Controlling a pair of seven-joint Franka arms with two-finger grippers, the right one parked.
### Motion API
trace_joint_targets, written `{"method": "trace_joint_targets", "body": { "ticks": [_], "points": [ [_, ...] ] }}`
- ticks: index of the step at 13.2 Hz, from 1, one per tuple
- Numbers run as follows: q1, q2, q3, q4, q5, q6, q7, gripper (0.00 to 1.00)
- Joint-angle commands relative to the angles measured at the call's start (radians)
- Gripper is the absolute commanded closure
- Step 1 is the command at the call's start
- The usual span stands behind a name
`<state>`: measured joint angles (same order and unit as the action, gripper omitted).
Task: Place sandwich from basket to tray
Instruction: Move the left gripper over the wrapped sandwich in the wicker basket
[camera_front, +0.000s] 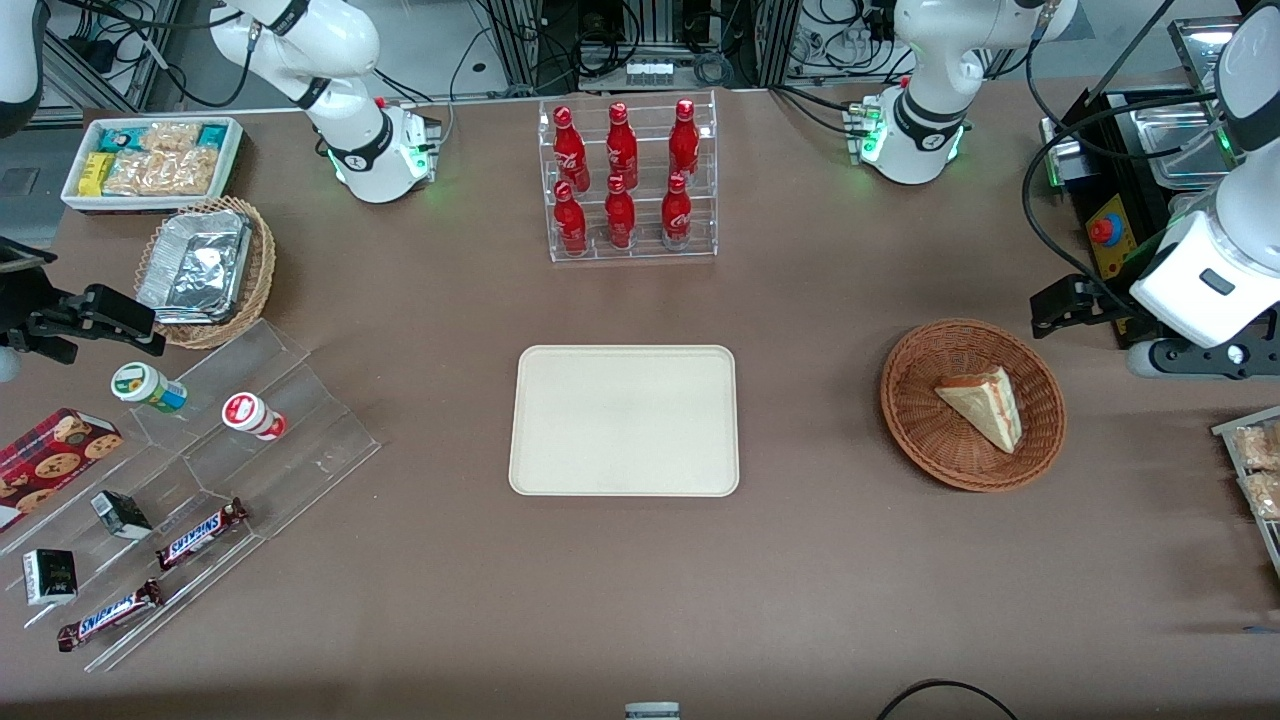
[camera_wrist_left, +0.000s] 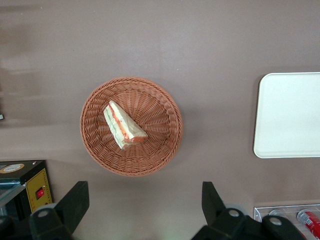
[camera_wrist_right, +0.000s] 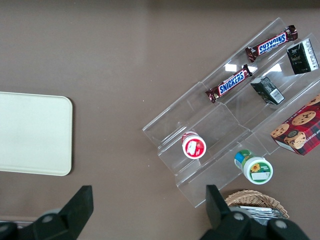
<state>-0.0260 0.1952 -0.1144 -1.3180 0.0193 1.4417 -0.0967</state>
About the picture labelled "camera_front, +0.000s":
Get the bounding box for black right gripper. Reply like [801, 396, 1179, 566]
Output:
[0, 268, 168, 364]

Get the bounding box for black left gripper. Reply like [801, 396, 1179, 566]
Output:
[1030, 274, 1142, 337]

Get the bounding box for triangular sandwich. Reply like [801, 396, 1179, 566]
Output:
[935, 365, 1024, 455]

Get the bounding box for light wicker basket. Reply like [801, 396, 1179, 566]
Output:
[134, 196, 277, 350]

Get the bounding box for round brown wicker basket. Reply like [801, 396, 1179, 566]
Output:
[880, 318, 1067, 493]

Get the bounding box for metal snack tray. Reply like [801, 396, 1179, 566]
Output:
[1212, 405, 1280, 581]

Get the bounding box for cream rectangular tray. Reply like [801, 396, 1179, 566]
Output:
[508, 345, 741, 498]

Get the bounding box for green label yogurt bottle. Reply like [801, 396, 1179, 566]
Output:
[110, 362, 188, 415]

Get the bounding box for aluminium foil containers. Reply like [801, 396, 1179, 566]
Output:
[137, 209, 253, 325]

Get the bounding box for red label yogurt bottle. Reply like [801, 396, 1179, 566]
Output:
[221, 392, 288, 442]

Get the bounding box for white snack bin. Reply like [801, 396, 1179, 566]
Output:
[60, 116, 245, 214]

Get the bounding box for clear cracker bag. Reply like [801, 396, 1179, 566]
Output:
[103, 152, 166, 197]
[140, 121, 204, 154]
[160, 148, 220, 197]

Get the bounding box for red cookie box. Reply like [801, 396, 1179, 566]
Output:
[0, 407, 125, 534]

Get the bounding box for black food warmer cabinet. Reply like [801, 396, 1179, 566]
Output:
[1040, 15, 1280, 351]

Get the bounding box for small black box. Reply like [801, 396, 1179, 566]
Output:
[22, 548, 79, 607]
[90, 490, 154, 541]

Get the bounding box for steel warmer pan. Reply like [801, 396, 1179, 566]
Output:
[1130, 97, 1229, 191]

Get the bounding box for snickers bar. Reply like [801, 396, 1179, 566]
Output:
[155, 497, 249, 572]
[56, 578, 165, 653]

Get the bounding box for clear acrylic stepped display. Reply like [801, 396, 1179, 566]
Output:
[0, 318, 382, 674]

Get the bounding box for clear pastry bag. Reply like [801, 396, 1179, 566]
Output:
[1232, 422, 1280, 471]
[1240, 470, 1280, 521]

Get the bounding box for red cola bottle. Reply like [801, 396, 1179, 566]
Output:
[553, 105, 590, 193]
[605, 175, 637, 251]
[668, 98, 701, 183]
[606, 101, 639, 191]
[661, 172, 693, 251]
[554, 180, 588, 257]

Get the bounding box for clear acrylic bottle rack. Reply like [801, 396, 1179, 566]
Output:
[538, 90, 719, 264]

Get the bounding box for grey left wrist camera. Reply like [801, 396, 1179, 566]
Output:
[1128, 338, 1280, 381]

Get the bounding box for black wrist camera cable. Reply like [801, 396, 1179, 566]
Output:
[1021, 0, 1231, 323]

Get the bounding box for black table cable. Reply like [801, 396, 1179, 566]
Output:
[876, 679, 1021, 720]

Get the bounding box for aluminium frame rack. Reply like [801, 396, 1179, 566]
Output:
[485, 0, 801, 93]

